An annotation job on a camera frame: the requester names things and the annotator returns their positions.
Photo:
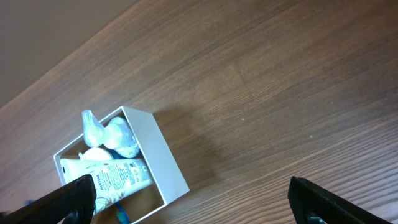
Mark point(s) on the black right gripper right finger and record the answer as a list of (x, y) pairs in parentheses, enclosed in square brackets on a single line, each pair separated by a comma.
[(311, 203)]

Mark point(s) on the white lidded blue jar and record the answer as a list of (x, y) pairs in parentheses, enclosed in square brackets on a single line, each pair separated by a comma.
[(96, 154)]

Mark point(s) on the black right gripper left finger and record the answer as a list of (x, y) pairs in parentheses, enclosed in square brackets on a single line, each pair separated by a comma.
[(72, 203)]

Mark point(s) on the white squeeze tube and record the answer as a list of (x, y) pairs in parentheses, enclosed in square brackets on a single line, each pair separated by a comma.
[(114, 180)]

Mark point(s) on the blue white toothbrush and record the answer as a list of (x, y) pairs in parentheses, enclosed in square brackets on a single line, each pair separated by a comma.
[(121, 214)]

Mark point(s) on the open beige cardboard box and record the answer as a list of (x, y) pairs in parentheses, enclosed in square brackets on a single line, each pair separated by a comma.
[(169, 183)]

